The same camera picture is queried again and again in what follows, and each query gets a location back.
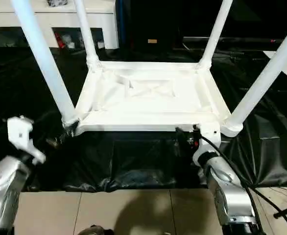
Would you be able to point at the black floor stand bar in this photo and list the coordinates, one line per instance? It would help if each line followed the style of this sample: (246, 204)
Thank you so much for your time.
(286, 210)

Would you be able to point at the white glass-door cabinet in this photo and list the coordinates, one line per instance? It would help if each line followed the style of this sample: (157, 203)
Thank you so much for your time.
(45, 19)

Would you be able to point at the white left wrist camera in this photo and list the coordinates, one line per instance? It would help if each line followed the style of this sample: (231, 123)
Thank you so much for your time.
(23, 137)

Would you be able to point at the small tan box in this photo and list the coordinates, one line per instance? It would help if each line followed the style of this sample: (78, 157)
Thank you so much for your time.
(153, 41)

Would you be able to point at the dark robot torso part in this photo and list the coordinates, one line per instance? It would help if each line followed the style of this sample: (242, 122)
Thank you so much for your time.
(92, 230)

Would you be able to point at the red bottle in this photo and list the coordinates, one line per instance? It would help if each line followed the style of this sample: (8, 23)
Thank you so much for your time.
(59, 41)

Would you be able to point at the black flat screen television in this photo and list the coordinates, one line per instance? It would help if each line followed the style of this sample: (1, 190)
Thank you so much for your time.
(231, 19)

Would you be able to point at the small grey cabinet ornament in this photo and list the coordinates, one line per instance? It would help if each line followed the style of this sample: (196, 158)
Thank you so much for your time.
(58, 2)

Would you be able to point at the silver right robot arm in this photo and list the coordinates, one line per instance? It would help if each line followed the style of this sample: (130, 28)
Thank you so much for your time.
(227, 191)

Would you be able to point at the white plastic table top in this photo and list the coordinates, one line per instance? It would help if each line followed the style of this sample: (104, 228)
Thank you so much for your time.
(148, 98)

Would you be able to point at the black plastic mat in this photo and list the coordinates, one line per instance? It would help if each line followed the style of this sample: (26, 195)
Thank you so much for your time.
(133, 161)

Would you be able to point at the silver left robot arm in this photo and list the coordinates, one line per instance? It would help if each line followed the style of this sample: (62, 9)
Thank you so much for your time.
(4, 191)

